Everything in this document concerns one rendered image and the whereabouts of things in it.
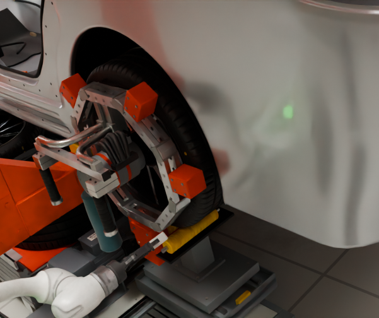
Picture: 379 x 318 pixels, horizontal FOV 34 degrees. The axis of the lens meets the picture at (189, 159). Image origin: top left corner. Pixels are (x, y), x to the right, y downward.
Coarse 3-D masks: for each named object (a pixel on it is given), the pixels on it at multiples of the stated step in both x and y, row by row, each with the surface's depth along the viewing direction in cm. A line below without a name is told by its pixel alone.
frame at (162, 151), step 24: (96, 96) 209; (120, 96) 201; (72, 120) 232; (144, 120) 202; (96, 144) 240; (168, 144) 198; (168, 168) 200; (120, 192) 244; (168, 192) 205; (144, 216) 230; (168, 216) 214
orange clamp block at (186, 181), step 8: (176, 168) 201; (184, 168) 200; (192, 168) 199; (168, 176) 200; (176, 176) 197; (184, 176) 196; (192, 176) 195; (200, 176) 197; (176, 184) 199; (184, 184) 195; (192, 184) 196; (200, 184) 198; (176, 192) 201; (184, 192) 197; (192, 192) 196
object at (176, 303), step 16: (272, 272) 256; (144, 288) 270; (160, 288) 266; (240, 288) 255; (256, 288) 250; (272, 288) 257; (160, 304) 266; (176, 304) 253; (192, 304) 254; (224, 304) 250; (240, 304) 245; (256, 304) 252
